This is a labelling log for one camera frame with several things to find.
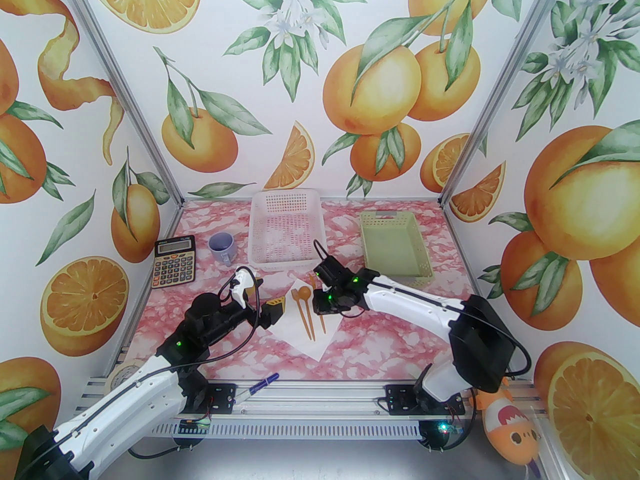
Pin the aluminium front rail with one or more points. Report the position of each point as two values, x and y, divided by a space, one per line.
320 403

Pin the white perforated plastic basket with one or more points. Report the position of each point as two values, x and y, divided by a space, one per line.
287 233

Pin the green plastic basket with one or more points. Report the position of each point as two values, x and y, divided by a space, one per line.
395 248

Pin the aluminium frame post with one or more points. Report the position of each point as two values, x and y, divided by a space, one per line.
127 93
504 93

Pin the small circuit board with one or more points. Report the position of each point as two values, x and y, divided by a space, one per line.
450 428
195 425

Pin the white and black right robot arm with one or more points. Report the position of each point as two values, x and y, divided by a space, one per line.
415 303

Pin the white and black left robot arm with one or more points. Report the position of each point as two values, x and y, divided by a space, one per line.
115 408

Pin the blue and white pen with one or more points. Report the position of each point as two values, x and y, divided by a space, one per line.
264 382

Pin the beige masking tape roll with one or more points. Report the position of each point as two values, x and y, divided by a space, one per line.
117 374

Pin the white paper napkin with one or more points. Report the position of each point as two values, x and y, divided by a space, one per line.
310 350

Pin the orange fish plush toy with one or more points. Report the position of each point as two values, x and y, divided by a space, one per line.
510 428

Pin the black and gold calculator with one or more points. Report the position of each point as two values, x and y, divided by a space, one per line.
172 268

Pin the purple mug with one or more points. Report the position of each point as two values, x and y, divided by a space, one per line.
220 243

